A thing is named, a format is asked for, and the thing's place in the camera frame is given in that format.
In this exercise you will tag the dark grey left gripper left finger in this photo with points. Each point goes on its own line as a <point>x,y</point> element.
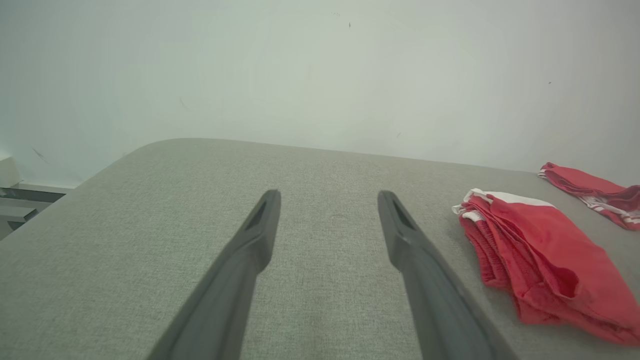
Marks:
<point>225,300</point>

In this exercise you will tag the crumpled red jersey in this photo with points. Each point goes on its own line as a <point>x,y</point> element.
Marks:
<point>590,187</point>

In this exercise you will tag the grey fabric sofa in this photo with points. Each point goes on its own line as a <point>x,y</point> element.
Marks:
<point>325,225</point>

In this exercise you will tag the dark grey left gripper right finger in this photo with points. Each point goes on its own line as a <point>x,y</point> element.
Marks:
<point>440,310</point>

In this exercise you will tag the red Bulls basketball jersey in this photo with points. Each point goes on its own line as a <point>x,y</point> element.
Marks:
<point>540,250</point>

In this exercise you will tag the white wall box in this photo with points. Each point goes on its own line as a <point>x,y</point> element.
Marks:
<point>9,172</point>

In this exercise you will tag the dark baseboard strip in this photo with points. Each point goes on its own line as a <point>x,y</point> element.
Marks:
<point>35,195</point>

